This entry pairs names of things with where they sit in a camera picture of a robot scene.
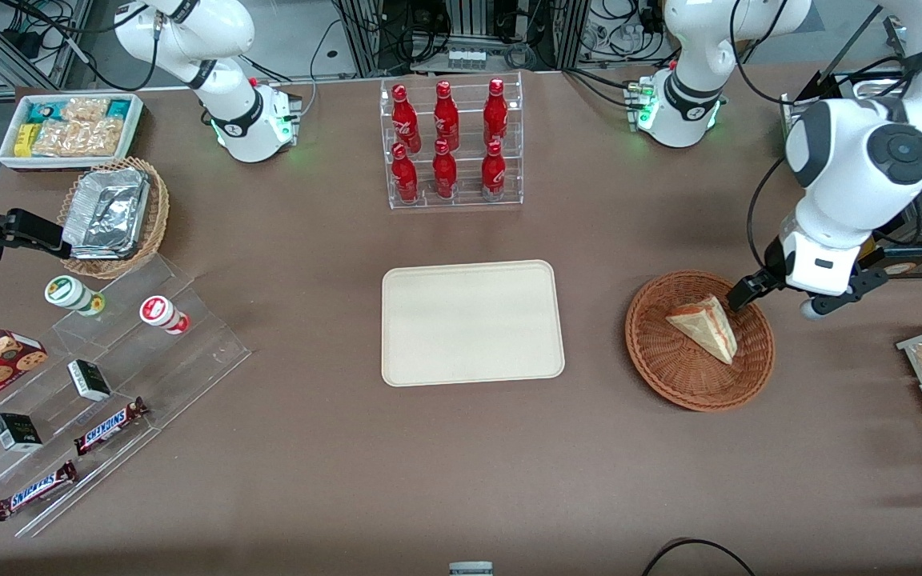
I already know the Snickers chocolate bar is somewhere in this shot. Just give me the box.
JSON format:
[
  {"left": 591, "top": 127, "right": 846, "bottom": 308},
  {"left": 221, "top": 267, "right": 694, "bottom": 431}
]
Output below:
[
  {"left": 73, "top": 397, "right": 150, "bottom": 457},
  {"left": 0, "top": 460, "right": 79, "bottom": 522}
]

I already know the clear acrylic bottle rack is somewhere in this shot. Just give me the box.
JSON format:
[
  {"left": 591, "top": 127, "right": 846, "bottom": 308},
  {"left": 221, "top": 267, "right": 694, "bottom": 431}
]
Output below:
[{"left": 379, "top": 72, "right": 524, "bottom": 210}]

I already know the aluminium frame rack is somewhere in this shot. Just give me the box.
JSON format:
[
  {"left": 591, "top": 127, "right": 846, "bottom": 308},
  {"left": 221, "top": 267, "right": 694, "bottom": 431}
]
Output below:
[
  {"left": 0, "top": 0, "right": 98, "bottom": 93},
  {"left": 333, "top": 0, "right": 590, "bottom": 74}
]

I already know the triangle sandwich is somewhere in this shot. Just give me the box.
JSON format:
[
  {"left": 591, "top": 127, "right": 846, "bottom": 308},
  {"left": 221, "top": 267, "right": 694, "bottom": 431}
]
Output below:
[{"left": 665, "top": 294, "right": 739, "bottom": 366}]

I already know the brown round wicker basket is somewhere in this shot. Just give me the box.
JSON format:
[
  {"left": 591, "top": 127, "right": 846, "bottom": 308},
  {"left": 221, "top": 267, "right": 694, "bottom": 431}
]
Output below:
[{"left": 625, "top": 270, "right": 776, "bottom": 413}]

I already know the beige plastic tray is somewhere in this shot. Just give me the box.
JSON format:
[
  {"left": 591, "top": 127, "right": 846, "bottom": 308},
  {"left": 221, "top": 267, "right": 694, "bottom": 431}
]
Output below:
[{"left": 381, "top": 259, "right": 567, "bottom": 388}]

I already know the silver foil tray stack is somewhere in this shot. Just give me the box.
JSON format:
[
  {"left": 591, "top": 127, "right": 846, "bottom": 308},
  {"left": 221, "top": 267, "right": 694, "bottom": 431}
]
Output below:
[{"left": 61, "top": 166, "right": 151, "bottom": 262}]

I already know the red cola bottle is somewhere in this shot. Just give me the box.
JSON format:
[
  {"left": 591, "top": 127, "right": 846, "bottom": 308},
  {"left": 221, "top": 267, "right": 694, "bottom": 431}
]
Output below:
[
  {"left": 433, "top": 80, "right": 460, "bottom": 151},
  {"left": 432, "top": 139, "right": 459, "bottom": 200},
  {"left": 391, "top": 142, "right": 420, "bottom": 204},
  {"left": 391, "top": 83, "right": 423, "bottom": 154},
  {"left": 483, "top": 78, "right": 509, "bottom": 149},
  {"left": 481, "top": 140, "right": 507, "bottom": 202}
]

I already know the green lid yogurt cup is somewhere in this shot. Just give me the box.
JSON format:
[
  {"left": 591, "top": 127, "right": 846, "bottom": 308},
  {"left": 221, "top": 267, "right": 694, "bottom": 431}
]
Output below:
[{"left": 45, "top": 274, "right": 106, "bottom": 318}]

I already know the clear acrylic stepped shelf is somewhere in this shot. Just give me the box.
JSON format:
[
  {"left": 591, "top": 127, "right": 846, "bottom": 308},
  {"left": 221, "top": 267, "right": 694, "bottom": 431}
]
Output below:
[{"left": 0, "top": 254, "right": 252, "bottom": 538}]

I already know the light tan wicker basket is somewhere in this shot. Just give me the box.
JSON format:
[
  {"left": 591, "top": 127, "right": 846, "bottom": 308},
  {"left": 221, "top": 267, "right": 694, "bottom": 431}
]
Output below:
[{"left": 57, "top": 156, "right": 171, "bottom": 281}]

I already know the small black carton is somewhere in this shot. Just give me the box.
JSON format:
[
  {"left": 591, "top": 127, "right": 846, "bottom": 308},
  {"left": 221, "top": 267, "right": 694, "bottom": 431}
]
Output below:
[
  {"left": 0, "top": 412, "right": 43, "bottom": 454},
  {"left": 67, "top": 359, "right": 113, "bottom": 402}
]

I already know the red lid yogurt cup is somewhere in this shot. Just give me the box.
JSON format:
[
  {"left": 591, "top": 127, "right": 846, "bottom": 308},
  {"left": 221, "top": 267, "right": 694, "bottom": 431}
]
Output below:
[{"left": 139, "top": 295, "right": 191, "bottom": 336}]

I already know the black cable arc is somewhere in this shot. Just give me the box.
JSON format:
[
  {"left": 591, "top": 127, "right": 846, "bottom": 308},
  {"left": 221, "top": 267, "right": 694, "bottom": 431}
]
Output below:
[{"left": 641, "top": 538, "right": 758, "bottom": 576}]

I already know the white rectangular snack bin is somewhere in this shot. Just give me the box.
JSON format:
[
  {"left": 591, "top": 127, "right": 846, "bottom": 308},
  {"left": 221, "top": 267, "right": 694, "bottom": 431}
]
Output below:
[{"left": 0, "top": 92, "right": 146, "bottom": 173}]

